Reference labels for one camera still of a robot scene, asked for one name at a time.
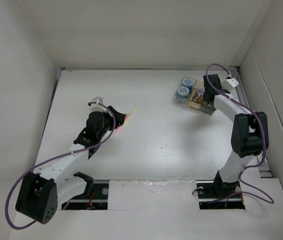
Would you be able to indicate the aluminium rail on right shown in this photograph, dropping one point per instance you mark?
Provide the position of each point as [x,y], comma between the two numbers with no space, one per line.
[250,136]

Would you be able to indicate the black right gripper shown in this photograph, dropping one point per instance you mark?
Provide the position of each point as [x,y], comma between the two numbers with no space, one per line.
[221,88]

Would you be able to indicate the clear jar of paper clips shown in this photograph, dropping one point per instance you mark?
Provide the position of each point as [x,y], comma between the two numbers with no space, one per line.
[200,90]

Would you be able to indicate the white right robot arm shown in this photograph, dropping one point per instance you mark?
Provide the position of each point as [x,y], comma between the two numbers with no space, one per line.
[229,173]

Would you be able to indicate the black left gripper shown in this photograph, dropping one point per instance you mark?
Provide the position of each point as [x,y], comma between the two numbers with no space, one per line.
[119,118]

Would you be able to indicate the grey plastic bin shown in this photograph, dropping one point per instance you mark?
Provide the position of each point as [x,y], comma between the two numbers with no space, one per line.
[207,109]

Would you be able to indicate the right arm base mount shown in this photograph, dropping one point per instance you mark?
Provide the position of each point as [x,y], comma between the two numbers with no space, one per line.
[223,197]

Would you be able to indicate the pink highlighter pen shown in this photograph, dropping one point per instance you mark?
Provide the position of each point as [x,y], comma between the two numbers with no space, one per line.
[125,121]

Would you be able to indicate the clear plastic bin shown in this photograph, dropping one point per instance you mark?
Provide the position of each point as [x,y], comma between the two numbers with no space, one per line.
[184,89]

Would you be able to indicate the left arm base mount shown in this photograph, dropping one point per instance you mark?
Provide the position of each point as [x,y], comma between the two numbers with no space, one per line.
[93,198]

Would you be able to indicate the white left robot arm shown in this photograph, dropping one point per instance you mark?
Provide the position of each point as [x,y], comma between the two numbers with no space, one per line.
[42,193]

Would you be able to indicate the yellow highlighter pen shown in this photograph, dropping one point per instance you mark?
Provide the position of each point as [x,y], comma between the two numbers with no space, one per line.
[131,111]

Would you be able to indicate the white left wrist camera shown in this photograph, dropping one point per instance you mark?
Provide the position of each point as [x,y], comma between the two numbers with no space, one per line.
[95,104]

